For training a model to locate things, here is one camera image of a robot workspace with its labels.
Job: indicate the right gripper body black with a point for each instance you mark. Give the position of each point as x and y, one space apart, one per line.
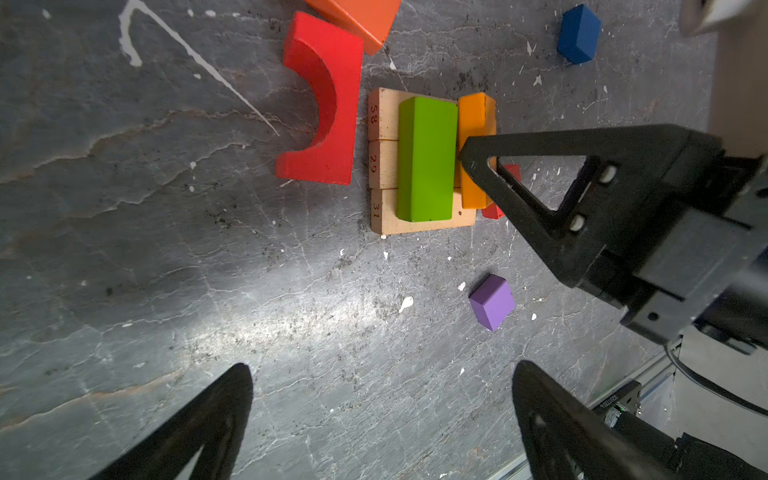
677 222

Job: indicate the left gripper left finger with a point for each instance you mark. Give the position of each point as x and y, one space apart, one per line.
209 428

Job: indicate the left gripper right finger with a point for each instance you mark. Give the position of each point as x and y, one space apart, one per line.
560 434

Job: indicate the green rectangular block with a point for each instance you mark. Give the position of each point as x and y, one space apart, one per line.
421 121

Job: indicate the natural wood block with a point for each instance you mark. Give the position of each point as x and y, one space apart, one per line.
383 113
384 220
382 165

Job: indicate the red arch wood block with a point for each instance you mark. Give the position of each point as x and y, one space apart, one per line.
330 60

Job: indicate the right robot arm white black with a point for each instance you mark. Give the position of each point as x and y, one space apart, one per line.
738 117

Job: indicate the blue small cube block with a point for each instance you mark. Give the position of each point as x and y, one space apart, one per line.
578 40

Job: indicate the purple small block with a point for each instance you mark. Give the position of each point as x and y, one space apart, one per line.
492 301

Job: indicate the orange-red wood block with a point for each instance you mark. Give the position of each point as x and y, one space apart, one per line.
371 20

